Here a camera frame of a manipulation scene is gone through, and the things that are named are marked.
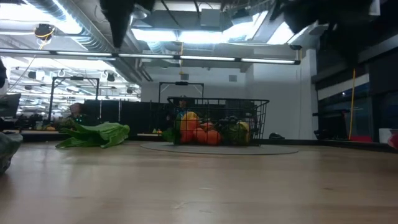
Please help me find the green lettuce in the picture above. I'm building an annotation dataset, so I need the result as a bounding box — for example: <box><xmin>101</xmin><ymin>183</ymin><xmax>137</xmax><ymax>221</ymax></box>
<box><xmin>55</xmin><ymin>121</ymin><xmax>131</xmax><ymax>149</ymax></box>

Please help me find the yellow starfruit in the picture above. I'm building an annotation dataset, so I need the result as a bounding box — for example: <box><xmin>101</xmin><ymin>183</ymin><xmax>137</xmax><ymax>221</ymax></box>
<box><xmin>179</xmin><ymin>111</ymin><xmax>200</xmax><ymax>132</ymax></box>

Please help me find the red-orange fruit with green top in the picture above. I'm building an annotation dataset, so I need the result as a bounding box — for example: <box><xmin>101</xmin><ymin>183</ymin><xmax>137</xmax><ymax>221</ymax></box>
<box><xmin>193</xmin><ymin>121</ymin><xmax>215</xmax><ymax>144</ymax></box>

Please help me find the orange tomato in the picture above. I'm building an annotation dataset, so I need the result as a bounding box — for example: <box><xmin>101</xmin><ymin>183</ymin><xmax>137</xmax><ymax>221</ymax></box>
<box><xmin>205</xmin><ymin>129</ymin><xmax>223</xmax><ymax>146</ymax></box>

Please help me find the long ceiling light bar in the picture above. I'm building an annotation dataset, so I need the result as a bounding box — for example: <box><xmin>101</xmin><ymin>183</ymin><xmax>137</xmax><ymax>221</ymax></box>
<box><xmin>0</xmin><ymin>49</ymin><xmax>302</xmax><ymax>65</ymax></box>

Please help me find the black partition panel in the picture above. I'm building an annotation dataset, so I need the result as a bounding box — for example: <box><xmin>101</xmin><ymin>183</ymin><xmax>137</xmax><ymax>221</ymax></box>
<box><xmin>83</xmin><ymin>99</ymin><xmax>175</xmax><ymax>136</ymax></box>

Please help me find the red object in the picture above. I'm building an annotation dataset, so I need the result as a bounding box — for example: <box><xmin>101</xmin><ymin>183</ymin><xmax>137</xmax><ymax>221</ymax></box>
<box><xmin>349</xmin><ymin>134</ymin><xmax>373</xmax><ymax>143</ymax></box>

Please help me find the dark computer monitor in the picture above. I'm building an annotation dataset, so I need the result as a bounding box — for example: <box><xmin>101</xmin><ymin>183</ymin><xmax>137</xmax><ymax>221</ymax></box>
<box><xmin>0</xmin><ymin>93</ymin><xmax>22</xmax><ymax>118</ymax></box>

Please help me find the white cup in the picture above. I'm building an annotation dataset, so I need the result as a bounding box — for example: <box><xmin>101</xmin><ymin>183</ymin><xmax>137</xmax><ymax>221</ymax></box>
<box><xmin>377</xmin><ymin>128</ymin><xmax>393</xmax><ymax>144</ymax></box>

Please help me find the dark green vegetable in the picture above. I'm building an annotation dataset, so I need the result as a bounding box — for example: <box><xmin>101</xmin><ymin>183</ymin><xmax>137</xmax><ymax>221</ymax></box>
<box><xmin>0</xmin><ymin>131</ymin><xmax>24</xmax><ymax>175</ymax></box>

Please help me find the silver ventilation duct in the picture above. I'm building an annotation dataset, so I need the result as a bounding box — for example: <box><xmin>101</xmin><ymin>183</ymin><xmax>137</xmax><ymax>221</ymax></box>
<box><xmin>125</xmin><ymin>0</ymin><xmax>150</xmax><ymax>20</ymax></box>

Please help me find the tall black station frame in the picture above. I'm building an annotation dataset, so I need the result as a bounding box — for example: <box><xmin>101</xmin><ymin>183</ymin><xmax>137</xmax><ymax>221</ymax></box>
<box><xmin>49</xmin><ymin>76</ymin><xmax>101</xmax><ymax>125</ymax></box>

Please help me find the black yellow cord reel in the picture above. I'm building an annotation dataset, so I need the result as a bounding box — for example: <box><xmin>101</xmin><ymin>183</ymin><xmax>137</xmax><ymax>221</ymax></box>
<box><xmin>33</xmin><ymin>23</ymin><xmax>56</xmax><ymax>40</ymax></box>

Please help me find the thin yellow cord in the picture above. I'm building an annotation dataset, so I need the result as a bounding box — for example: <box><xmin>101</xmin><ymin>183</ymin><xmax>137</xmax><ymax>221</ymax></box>
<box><xmin>298</xmin><ymin>49</ymin><xmax>303</xmax><ymax>139</ymax></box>

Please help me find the black station frame with camera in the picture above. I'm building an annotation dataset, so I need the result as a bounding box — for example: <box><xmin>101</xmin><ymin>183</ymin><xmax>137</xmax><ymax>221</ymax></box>
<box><xmin>158</xmin><ymin>81</ymin><xmax>205</xmax><ymax>104</ymax></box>

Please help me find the yellow hanging cable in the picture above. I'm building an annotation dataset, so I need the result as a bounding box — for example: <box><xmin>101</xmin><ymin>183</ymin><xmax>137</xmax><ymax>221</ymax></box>
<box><xmin>347</xmin><ymin>68</ymin><xmax>356</xmax><ymax>140</ymax></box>

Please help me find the black wire basket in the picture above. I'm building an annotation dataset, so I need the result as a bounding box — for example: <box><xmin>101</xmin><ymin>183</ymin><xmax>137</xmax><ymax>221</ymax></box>
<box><xmin>167</xmin><ymin>96</ymin><xmax>271</xmax><ymax>147</ymax></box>

